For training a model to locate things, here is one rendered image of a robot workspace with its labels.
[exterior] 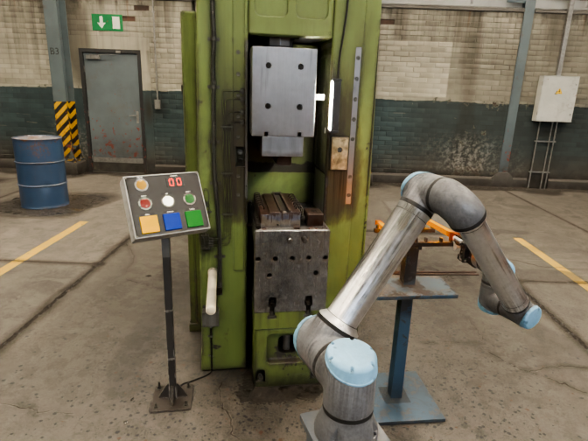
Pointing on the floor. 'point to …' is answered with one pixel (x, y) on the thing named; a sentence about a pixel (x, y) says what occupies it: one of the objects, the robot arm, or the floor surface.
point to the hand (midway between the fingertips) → (457, 235)
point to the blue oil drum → (40, 171)
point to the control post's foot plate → (161, 398)
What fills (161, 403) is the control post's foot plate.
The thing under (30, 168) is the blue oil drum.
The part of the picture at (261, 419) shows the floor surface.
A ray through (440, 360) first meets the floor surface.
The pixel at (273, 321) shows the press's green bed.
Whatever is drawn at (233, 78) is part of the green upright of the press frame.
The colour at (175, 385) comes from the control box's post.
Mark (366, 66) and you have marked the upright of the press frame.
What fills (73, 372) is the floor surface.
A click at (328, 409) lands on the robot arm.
